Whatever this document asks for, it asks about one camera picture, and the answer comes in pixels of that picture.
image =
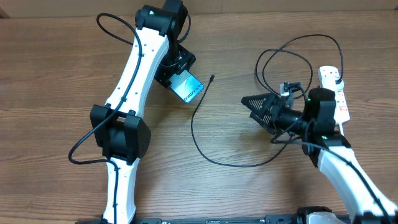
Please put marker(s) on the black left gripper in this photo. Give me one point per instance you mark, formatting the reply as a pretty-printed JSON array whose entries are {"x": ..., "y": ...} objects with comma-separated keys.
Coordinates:
[{"x": 163, "y": 75}]

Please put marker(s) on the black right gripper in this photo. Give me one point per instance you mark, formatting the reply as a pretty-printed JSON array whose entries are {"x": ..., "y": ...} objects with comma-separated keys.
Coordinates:
[{"x": 270, "y": 101}]

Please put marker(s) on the blue Samsung Galaxy smartphone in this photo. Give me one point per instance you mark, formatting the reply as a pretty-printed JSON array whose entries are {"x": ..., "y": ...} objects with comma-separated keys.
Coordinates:
[{"x": 186, "y": 86}]

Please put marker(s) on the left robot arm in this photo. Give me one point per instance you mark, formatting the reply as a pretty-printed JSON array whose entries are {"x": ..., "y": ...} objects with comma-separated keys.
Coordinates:
[{"x": 157, "y": 55}]

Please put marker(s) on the white charger plug adapter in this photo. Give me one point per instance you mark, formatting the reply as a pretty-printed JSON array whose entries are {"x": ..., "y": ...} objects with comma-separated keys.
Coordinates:
[{"x": 330, "y": 83}]

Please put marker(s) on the white power strip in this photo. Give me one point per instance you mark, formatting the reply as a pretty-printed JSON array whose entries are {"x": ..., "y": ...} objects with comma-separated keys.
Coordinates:
[{"x": 341, "y": 111}]

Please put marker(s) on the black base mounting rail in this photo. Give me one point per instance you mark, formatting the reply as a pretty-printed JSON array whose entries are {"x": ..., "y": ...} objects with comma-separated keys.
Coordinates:
[{"x": 264, "y": 220}]

